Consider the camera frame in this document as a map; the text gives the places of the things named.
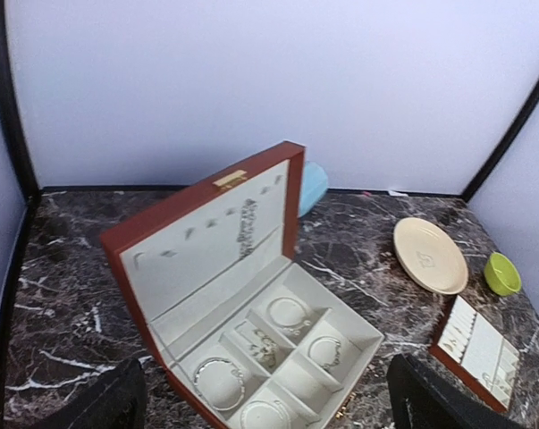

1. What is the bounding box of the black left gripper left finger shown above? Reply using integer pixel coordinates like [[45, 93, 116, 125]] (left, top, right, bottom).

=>
[[3, 357, 148, 429]]

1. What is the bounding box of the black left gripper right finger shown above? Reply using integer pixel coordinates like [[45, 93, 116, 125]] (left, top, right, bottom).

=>
[[386, 354, 521, 429]]

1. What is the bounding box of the red wooden jewelry box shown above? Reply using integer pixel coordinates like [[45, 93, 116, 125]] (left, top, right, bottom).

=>
[[101, 141, 383, 428]]

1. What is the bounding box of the silver charm jewelry pile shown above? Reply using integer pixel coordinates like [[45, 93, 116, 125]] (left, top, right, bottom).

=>
[[248, 329, 279, 370]]

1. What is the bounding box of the red earring tray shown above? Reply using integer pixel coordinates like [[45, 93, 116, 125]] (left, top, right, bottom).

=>
[[429, 296, 520, 413]]

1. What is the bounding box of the silver bangle right compartment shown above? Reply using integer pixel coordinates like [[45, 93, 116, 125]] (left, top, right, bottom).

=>
[[307, 336, 341, 373]]

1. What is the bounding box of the silver bangle front compartment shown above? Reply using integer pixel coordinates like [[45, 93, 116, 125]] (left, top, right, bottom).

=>
[[240, 400, 291, 429]]

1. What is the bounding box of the silver bangle back compartment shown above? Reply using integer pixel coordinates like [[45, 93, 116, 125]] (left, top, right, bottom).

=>
[[267, 297, 313, 337]]

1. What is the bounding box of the cream ceramic plate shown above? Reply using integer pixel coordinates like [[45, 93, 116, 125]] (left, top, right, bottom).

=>
[[392, 217, 469, 295]]

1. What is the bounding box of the green small bowl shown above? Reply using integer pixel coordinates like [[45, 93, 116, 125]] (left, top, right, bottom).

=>
[[484, 252, 522, 297]]

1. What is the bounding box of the light blue cup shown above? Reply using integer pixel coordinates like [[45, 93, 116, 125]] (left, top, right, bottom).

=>
[[298, 162, 329, 217]]

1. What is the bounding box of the silver chain necklace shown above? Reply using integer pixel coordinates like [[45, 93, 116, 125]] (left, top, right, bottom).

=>
[[238, 198, 259, 261]]

